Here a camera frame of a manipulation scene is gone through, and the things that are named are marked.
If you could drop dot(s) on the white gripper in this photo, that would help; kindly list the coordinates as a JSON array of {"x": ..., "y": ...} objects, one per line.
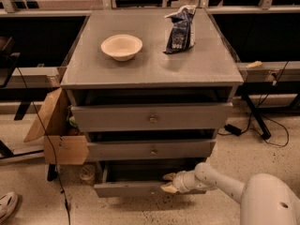
[{"x": 179, "y": 182}]

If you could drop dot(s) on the grey bottom drawer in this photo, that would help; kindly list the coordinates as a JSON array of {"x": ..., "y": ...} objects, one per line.
[{"x": 132, "y": 178}]

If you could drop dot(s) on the grey drawer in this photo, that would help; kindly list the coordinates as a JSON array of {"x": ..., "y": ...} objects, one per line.
[
  {"x": 132, "y": 178},
  {"x": 201, "y": 148},
  {"x": 151, "y": 117}
]

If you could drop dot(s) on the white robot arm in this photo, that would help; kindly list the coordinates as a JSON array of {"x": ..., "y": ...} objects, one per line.
[{"x": 264, "y": 199}]

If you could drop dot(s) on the grey middle drawer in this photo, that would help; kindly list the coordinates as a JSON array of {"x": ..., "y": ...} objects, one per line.
[{"x": 201, "y": 148}]

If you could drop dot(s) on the grey top drawer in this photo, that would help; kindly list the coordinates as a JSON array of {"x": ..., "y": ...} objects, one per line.
[{"x": 151, "y": 117}]

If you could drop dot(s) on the grey drawer cabinet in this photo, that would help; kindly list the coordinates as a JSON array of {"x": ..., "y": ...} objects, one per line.
[{"x": 205, "y": 73}]

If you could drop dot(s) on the open cardboard box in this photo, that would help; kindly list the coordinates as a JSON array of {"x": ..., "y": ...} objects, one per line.
[{"x": 61, "y": 145}]

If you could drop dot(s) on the black power adapter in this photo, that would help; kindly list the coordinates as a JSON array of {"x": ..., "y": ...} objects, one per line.
[{"x": 233, "y": 130}]

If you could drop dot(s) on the clear plastic cup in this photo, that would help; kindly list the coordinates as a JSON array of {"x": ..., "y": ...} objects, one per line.
[{"x": 87, "y": 174}]

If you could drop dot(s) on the black table leg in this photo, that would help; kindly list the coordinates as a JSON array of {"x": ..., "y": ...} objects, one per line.
[{"x": 265, "y": 131}]

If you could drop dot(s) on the blue white snack bag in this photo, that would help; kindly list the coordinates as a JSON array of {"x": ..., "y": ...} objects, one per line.
[{"x": 181, "y": 37}]

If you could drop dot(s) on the yellow sponge piece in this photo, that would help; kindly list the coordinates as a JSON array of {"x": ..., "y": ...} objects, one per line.
[{"x": 254, "y": 64}]

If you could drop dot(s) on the white sneaker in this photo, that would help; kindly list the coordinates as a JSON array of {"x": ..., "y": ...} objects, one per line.
[{"x": 8, "y": 204}]

